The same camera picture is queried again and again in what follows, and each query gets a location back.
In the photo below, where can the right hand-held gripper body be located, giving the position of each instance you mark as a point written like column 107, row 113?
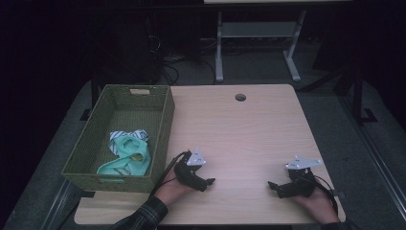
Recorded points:
column 300, row 185

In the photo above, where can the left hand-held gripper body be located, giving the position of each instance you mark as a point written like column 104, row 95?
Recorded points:
column 188, row 174

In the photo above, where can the mint green shirt striped collar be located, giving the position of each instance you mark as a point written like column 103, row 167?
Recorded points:
column 134, row 156

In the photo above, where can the green woven basket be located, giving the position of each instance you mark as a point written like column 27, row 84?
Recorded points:
column 127, row 121

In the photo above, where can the person's left hand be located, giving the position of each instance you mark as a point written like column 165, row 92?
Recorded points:
column 170, row 191

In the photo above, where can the person's right hand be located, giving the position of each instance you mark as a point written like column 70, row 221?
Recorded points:
column 319, row 207

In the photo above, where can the black metal stand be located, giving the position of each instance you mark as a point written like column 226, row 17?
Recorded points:
column 359, row 96

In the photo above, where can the metal floor rail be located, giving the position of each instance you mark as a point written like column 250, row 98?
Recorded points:
column 376, row 159
column 57, row 204

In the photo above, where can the white metal table frame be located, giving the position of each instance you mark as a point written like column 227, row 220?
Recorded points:
column 255, row 30

